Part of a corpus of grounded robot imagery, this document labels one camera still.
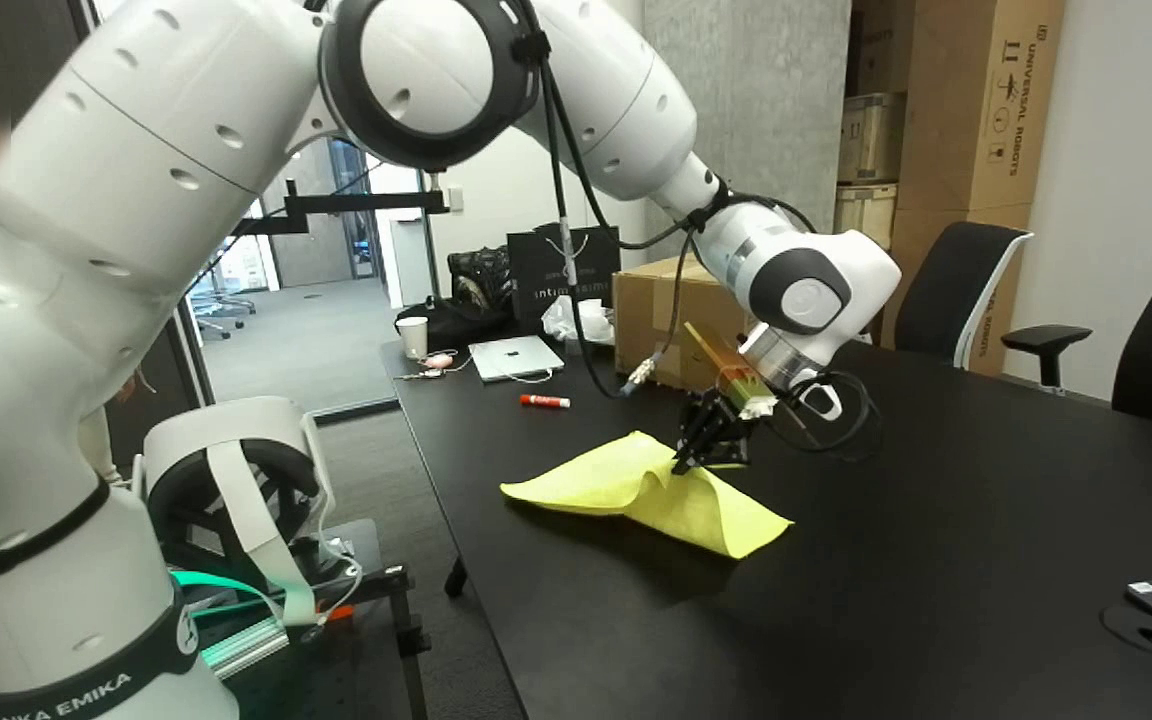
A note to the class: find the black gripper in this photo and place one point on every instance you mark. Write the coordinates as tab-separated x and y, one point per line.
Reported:
742	403

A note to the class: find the yellow towel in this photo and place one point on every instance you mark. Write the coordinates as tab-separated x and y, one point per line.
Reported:
640	493

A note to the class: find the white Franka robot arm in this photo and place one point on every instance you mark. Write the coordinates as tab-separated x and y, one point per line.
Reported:
138	203

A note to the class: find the brown cardboard box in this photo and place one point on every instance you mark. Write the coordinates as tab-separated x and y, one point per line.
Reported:
649	322

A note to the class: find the white crumpled plastic bag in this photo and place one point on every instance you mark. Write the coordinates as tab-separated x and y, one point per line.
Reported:
596	324

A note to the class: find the red marker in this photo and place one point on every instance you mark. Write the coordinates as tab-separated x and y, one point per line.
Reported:
544	403

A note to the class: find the black bag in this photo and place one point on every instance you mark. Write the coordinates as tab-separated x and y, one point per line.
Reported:
510	283

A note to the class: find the beige storage box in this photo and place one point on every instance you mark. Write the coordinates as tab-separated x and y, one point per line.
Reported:
867	216

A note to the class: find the white paper cup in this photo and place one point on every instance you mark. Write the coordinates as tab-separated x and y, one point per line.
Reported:
413	338

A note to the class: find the brown storage box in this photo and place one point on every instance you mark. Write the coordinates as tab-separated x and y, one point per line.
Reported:
870	134

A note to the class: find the black metal stand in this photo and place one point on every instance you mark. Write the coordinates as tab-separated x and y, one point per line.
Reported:
401	627

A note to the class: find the tall cardboard box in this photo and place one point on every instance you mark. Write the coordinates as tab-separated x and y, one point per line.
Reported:
970	123

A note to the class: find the grey door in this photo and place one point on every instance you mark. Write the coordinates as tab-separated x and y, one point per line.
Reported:
322	253

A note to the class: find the white VR headset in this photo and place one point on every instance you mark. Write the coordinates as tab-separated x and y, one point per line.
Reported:
239	442

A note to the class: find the grey background office chair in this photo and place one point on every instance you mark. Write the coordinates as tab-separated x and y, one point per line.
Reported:
219	285

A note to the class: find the black office chair white frame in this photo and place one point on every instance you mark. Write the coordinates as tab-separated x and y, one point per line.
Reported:
957	285

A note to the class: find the black camera boom bar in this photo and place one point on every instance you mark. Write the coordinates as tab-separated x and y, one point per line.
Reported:
351	203

